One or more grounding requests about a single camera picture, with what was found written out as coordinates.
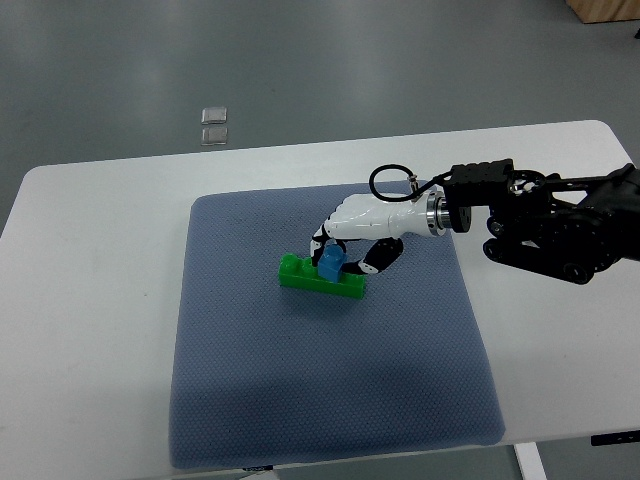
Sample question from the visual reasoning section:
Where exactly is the black table control panel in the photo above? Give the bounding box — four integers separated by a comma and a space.
590, 430, 640, 447

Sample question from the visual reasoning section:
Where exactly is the white table leg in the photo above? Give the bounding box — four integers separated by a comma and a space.
513, 442, 547, 480

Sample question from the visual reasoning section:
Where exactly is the blue-grey fabric mat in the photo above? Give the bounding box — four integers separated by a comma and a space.
169, 184, 505, 469

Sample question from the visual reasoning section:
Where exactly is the green four-stud block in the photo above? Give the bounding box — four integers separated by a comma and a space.
278, 253, 366, 299

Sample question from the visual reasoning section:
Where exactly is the upper metal floor plate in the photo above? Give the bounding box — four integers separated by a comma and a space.
201, 106, 228, 125

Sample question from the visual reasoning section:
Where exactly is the blue single-stud block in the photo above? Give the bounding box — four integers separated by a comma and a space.
317, 244, 347, 283

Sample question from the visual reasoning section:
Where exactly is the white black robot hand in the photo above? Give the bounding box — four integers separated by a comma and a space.
310, 190, 450, 275

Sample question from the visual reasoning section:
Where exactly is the wooden box corner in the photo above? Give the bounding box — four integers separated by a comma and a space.
566, 0, 639, 24

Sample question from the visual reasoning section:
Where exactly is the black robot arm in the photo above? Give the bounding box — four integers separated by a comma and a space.
441, 159, 639, 285

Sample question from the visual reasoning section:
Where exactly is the black cable loop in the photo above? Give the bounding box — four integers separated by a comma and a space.
368, 164, 454, 203

